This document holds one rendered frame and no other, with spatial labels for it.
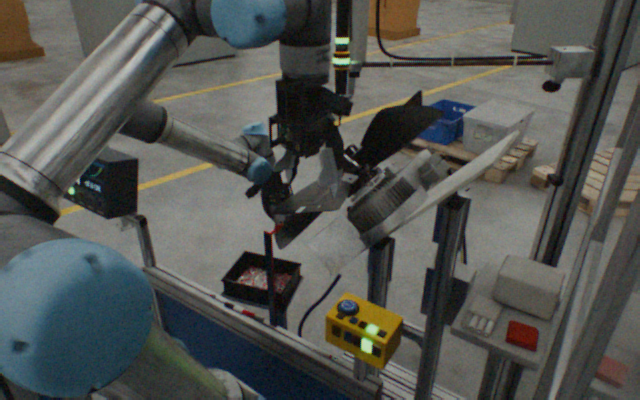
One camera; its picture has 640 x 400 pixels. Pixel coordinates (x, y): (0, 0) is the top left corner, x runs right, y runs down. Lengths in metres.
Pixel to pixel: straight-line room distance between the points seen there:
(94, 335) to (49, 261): 0.07
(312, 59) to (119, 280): 0.40
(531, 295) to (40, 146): 1.31
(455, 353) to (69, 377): 2.27
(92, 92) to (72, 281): 0.24
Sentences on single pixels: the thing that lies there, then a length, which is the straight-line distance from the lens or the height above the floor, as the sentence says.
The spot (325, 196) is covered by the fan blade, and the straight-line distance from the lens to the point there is 1.29.
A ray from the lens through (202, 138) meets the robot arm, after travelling 1.20.
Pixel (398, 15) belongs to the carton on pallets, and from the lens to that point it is 9.40.
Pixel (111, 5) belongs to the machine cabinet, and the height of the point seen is 0.96.
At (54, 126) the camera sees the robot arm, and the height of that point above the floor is 1.69.
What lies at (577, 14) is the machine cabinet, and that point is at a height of 0.71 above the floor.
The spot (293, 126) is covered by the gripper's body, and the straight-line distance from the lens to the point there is 0.69.
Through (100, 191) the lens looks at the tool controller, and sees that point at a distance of 1.58.
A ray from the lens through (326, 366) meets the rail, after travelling 1.31.
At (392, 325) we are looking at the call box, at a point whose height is 1.07.
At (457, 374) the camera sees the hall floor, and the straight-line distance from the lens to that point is 2.48.
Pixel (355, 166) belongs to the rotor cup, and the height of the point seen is 1.22.
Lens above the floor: 1.86
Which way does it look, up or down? 30 degrees down
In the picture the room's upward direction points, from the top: straight up
